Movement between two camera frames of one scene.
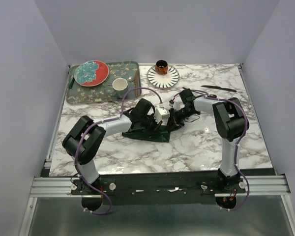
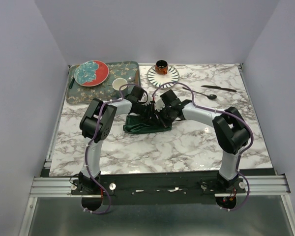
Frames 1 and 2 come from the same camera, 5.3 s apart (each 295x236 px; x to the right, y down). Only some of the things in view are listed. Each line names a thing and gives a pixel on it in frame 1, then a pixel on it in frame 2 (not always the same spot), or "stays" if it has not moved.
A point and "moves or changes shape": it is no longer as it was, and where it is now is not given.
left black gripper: [155, 126] -> [150, 117]
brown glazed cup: [162, 67] stays
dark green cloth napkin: [161, 133] moves or changes shape
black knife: [212, 86] stays
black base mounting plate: [154, 189] stays
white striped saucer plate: [163, 81] stays
